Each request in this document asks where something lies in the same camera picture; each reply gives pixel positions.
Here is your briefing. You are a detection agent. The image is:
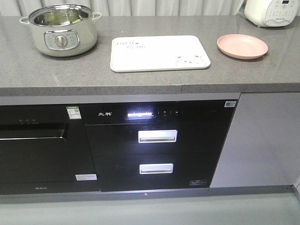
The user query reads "cream bear serving tray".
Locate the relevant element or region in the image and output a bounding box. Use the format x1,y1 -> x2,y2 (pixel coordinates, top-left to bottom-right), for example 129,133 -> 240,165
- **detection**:
110,35 -> 210,73

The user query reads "pink round plate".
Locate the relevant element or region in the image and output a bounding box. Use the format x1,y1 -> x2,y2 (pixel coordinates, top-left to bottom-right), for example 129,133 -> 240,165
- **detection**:
217,34 -> 269,60

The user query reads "green lettuce leaf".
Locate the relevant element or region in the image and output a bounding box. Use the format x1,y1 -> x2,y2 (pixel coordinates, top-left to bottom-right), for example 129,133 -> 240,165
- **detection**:
43,11 -> 81,26

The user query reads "black disinfection cabinet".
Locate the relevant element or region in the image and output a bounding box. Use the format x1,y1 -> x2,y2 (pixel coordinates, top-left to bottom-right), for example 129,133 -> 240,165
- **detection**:
80,99 -> 236,192

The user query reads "grey toe kick plinth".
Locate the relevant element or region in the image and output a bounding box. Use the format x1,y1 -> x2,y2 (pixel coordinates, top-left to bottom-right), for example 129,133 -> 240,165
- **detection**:
0,185 -> 300,204

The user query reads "black built-in dishwasher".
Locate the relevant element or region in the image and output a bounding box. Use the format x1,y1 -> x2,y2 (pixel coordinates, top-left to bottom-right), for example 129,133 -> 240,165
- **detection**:
0,105 -> 99,195

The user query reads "grey right cabinet door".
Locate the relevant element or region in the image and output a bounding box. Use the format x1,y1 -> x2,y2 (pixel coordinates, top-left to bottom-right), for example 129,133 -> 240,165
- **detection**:
211,93 -> 300,188

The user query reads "cream electric cooking pot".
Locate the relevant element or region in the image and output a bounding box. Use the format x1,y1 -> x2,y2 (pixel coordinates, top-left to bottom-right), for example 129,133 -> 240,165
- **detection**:
19,4 -> 102,57

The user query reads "white rice cooker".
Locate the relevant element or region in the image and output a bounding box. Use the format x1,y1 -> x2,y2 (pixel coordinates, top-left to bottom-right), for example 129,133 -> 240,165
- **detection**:
244,0 -> 300,27

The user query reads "grey pleated curtain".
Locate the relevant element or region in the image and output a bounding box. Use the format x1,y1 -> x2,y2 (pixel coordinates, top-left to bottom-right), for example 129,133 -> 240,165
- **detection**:
0,0 -> 244,16

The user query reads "upper silver drawer handle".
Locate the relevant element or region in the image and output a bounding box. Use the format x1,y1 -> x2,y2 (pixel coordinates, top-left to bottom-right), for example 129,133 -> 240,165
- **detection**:
138,130 -> 178,143

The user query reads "silver drawer handle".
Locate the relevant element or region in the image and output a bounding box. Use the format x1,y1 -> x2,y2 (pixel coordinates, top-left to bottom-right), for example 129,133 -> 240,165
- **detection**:
139,163 -> 173,174
138,130 -> 178,143

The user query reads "lower silver drawer handle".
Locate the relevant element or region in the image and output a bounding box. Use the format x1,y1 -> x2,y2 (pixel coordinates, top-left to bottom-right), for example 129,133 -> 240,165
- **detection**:
139,163 -> 173,174

